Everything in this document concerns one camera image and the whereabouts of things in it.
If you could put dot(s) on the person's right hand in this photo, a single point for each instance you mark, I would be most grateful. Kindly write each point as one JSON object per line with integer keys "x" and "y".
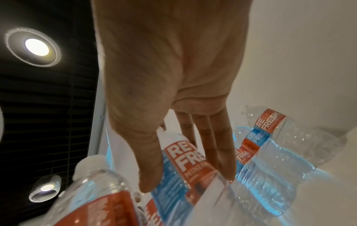
{"x": 167, "y": 66}

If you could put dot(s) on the water bottle with orange label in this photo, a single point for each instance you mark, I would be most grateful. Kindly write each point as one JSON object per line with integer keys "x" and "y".
{"x": 304, "y": 139}
{"x": 152, "y": 211}
{"x": 279, "y": 174}
{"x": 83, "y": 189}
{"x": 181, "y": 161}

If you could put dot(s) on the large round ceiling light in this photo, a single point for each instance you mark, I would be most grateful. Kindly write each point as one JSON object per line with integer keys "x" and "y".
{"x": 36, "y": 46}

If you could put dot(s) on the dark window blind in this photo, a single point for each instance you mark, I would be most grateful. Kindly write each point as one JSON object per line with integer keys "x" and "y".
{"x": 47, "y": 123}

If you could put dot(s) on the small round ceiling light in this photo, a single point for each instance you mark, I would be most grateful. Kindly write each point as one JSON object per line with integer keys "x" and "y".
{"x": 44, "y": 188}

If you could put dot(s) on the white window frame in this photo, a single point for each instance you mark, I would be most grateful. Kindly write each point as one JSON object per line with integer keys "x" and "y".
{"x": 97, "y": 123}

